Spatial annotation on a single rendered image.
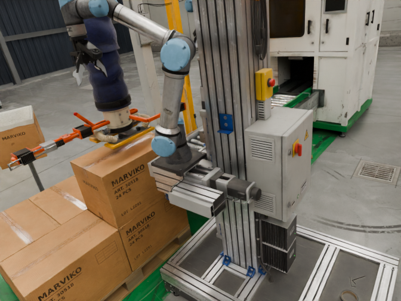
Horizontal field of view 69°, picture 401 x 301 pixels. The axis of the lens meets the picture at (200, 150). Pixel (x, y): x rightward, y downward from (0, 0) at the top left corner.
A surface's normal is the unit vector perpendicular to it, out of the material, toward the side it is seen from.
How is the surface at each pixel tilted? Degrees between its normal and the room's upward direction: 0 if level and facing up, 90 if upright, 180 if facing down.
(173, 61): 83
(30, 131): 90
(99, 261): 90
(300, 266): 0
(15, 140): 90
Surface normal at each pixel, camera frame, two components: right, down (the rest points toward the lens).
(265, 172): -0.60, 0.43
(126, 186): 0.75, 0.21
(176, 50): -0.16, 0.34
